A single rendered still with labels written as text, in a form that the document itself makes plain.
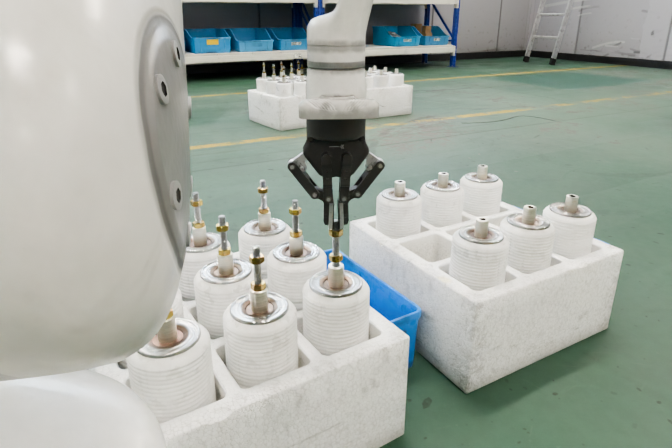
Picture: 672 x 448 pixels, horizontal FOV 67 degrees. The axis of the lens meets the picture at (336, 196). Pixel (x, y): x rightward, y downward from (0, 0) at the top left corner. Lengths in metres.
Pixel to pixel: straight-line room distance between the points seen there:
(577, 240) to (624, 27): 6.51
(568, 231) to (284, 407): 0.63
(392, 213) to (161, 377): 0.59
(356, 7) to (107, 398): 0.50
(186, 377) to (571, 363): 0.72
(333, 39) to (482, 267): 0.47
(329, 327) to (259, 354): 0.11
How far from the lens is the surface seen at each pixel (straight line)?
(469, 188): 1.19
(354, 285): 0.72
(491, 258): 0.88
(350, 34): 0.60
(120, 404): 0.18
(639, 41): 7.37
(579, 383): 1.04
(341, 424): 0.76
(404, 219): 1.05
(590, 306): 1.12
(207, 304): 0.76
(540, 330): 1.02
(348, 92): 0.60
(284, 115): 2.82
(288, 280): 0.79
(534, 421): 0.94
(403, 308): 0.97
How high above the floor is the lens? 0.61
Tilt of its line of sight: 20 degrees down
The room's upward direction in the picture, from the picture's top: straight up
